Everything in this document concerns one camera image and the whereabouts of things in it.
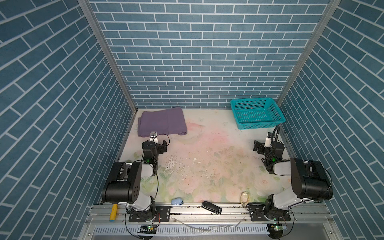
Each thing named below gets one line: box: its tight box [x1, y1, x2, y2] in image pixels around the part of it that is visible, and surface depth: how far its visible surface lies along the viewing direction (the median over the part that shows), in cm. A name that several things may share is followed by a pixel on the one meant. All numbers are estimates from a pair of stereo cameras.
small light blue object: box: [171, 197, 184, 206], surface depth 78 cm
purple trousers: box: [138, 107, 187, 138], surface depth 113 cm
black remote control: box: [201, 200, 223, 215], surface depth 75 cm
